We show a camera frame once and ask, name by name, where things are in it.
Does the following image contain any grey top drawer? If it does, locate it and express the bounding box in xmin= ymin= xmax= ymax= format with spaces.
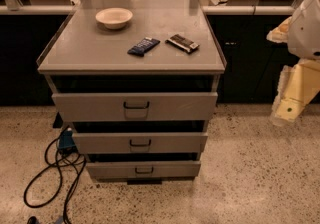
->
xmin=52 ymin=92 xmax=217 ymax=122

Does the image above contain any grey drawer cabinet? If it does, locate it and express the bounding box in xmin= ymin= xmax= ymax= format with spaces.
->
xmin=36 ymin=0 xmax=228 ymax=186

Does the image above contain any white ceramic bowl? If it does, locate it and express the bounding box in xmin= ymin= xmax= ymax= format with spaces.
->
xmin=95 ymin=8 xmax=133 ymax=30

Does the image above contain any white horizontal rail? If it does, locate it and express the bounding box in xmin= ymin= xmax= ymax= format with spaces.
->
xmin=0 ymin=5 xmax=295 ymax=15

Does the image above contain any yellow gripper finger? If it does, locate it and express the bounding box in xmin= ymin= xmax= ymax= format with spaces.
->
xmin=266 ymin=17 xmax=291 ymax=43
xmin=270 ymin=59 xmax=320 ymax=126

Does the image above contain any grey bottom drawer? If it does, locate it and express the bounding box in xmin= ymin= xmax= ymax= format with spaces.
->
xmin=87 ymin=161 xmax=201 ymax=180

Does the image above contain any blue power box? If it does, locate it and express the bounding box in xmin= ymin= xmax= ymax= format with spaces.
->
xmin=58 ymin=128 xmax=76 ymax=154

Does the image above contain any blue snack bar wrapper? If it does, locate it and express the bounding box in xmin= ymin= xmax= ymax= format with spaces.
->
xmin=128 ymin=37 xmax=160 ymax=57

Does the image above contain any grey middle drawer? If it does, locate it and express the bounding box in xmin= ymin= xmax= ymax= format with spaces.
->
xmin=73 ymin=132 xmax=208 ymax=154

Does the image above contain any grey drawer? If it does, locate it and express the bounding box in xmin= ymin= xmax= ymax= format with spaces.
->
xmin=73 ymin=132 xmax=208 ymax=154
xmin=87 ymin=161 xmax=201 ymax=180
xmin=52 ymin=92 xmax=217 ymax=122

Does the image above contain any black floor cable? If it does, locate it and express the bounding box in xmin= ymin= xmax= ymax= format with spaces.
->
xmin=23 ymin=127 xmax=88 ymax=224

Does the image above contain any black chocolate bar wrapper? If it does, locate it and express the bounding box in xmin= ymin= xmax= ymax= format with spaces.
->
xmin=165 ymin=34 xmax=199 ymax=54

